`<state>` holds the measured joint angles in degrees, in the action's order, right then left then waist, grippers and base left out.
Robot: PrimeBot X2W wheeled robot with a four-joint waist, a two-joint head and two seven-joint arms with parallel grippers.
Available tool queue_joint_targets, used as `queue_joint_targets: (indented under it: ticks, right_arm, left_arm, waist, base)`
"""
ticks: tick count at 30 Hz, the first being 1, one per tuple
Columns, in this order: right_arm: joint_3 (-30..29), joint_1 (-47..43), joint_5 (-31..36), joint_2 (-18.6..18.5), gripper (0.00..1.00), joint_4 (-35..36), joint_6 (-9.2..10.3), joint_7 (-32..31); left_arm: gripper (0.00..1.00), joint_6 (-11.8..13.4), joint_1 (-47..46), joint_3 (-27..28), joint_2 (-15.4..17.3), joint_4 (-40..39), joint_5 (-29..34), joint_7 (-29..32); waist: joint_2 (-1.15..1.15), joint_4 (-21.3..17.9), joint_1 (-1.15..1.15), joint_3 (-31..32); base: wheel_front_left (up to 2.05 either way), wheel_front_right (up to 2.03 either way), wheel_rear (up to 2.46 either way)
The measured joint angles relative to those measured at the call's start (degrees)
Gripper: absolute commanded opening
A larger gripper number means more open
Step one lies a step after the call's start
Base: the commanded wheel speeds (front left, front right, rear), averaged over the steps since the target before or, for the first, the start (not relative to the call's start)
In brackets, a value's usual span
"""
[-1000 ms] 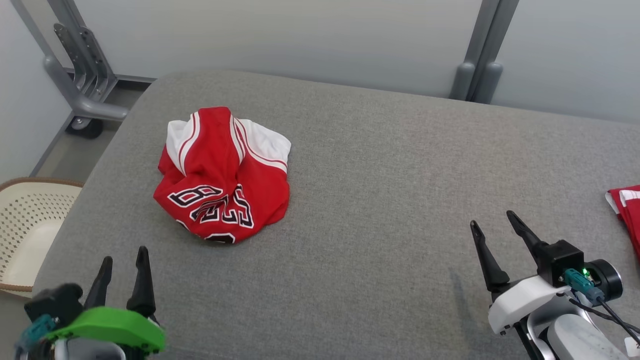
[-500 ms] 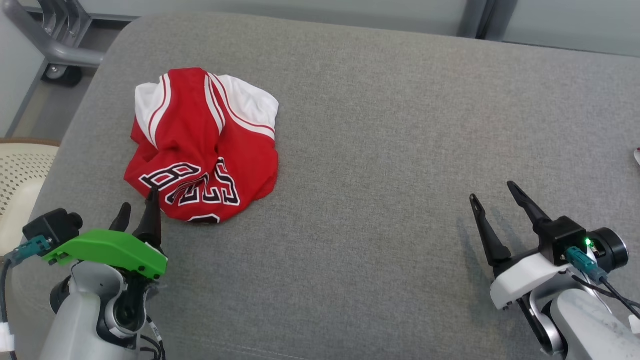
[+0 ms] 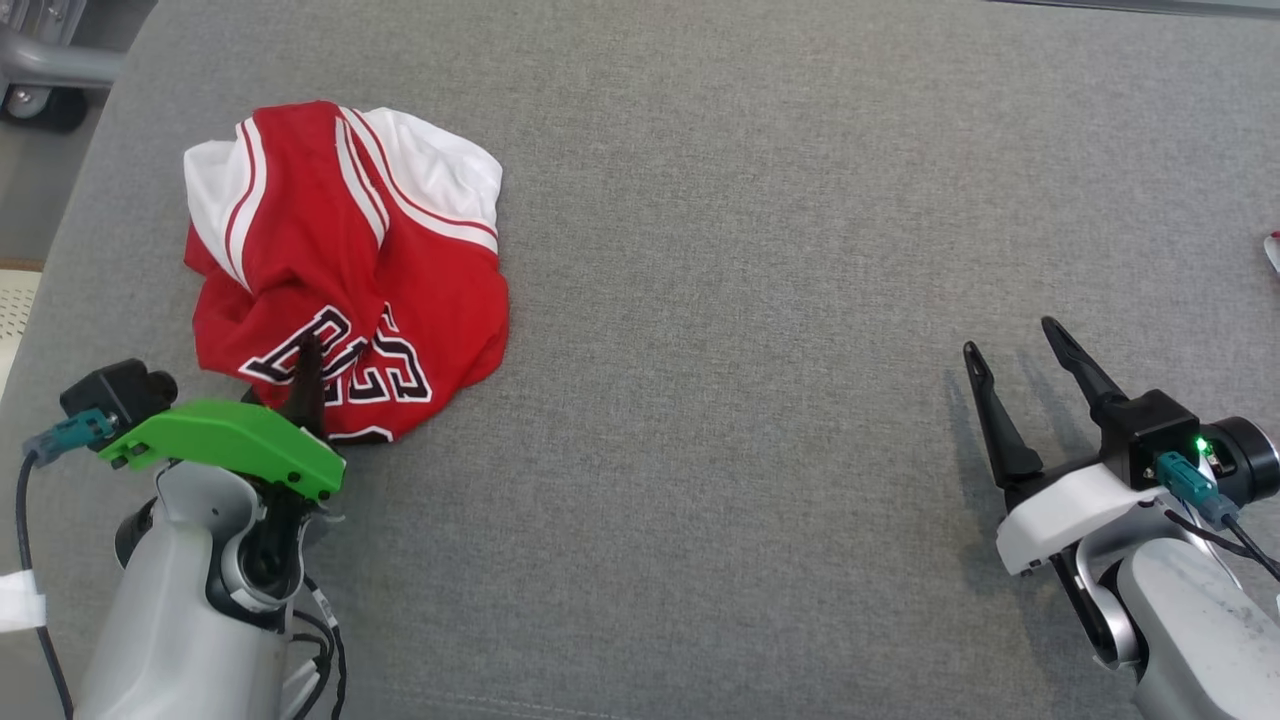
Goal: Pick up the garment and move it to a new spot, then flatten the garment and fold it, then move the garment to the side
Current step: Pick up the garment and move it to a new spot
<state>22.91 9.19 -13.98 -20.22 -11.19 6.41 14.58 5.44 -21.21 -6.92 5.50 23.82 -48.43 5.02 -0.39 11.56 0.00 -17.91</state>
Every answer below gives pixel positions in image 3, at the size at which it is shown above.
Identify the red Bulls basketball jersey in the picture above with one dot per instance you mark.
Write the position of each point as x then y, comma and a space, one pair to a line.
300, 250

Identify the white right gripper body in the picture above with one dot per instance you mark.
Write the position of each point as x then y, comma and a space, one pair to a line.
1060, 510

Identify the grey metal cart with wheel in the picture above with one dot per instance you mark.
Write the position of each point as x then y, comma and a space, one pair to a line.
50, 65

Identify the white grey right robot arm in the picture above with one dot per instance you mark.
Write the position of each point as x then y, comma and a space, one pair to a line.
1190, 630

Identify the red shorts with white stripe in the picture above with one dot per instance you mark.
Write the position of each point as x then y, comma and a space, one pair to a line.
1273, 250

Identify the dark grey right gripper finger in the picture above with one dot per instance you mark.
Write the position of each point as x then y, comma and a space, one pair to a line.
1000, 440
1085, 375

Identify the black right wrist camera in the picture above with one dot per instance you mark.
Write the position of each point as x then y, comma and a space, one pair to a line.
1150, 425

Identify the grey wall base rail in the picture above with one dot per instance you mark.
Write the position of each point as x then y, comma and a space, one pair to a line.
1150, 6

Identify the white perforated basket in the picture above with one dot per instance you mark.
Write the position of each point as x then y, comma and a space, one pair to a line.
12, 320

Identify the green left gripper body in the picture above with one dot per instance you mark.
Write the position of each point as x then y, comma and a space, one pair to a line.
230, 435

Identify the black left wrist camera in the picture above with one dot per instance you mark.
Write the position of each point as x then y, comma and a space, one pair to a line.
115, 392

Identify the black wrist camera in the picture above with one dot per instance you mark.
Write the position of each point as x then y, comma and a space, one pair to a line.
115, 392
1150, 425

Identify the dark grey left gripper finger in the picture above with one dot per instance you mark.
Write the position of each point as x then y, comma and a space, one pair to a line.
306, 390

